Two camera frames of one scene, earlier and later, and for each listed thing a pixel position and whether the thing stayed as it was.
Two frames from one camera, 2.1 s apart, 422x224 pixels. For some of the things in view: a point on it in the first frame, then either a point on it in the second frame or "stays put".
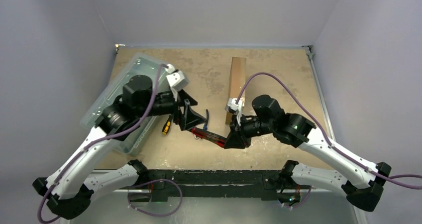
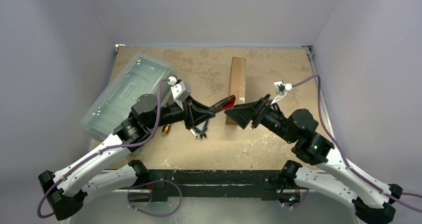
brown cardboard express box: (238, 74) stays put
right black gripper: (237, 130) -> (261, 111)
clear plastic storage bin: (140, 64) stays put
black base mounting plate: (213, 184) stays put
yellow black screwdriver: (167, 125) stays put
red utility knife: (209, 136) -> (223, 104)
